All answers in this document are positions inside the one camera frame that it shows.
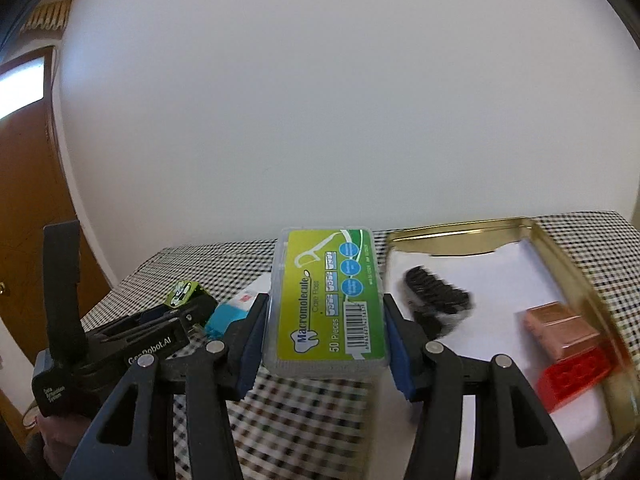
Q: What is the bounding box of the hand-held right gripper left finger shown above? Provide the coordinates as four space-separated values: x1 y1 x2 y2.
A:
62 292 271 480

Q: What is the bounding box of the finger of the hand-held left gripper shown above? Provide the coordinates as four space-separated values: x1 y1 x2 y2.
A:
102 309 176 343
165 294 217 339

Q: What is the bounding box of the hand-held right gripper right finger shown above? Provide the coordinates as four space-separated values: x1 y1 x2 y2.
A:
382 294 583 480

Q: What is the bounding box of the green printed building block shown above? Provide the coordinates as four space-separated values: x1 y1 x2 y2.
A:
164 280 207 309

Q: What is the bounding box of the white box with red label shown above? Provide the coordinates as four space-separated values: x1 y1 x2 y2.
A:
232 274 273 311

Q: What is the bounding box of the black hair claw clip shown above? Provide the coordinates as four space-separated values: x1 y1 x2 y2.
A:
402 265 473 341

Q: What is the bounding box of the green label dental floss box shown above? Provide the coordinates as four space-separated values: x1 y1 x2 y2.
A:
262 226 392 378

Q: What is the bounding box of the pink metallic box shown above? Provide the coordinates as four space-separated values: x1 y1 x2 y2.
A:
525 302 601 363

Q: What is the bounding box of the red building block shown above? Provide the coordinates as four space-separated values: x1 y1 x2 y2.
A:
536 345 621 413

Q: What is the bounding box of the gold tin box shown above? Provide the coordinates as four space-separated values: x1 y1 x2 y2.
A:
382 217 640 480

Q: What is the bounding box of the checkered tablecloth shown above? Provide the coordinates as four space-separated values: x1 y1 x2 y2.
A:
82 210 640 480

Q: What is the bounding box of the white paper liner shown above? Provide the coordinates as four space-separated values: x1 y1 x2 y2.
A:
385 240 616 471

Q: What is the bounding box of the brown wooden door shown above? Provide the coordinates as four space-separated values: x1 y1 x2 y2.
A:
0 45 111 461

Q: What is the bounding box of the bright transom window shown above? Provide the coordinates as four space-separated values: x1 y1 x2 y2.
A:
0 57 46 121

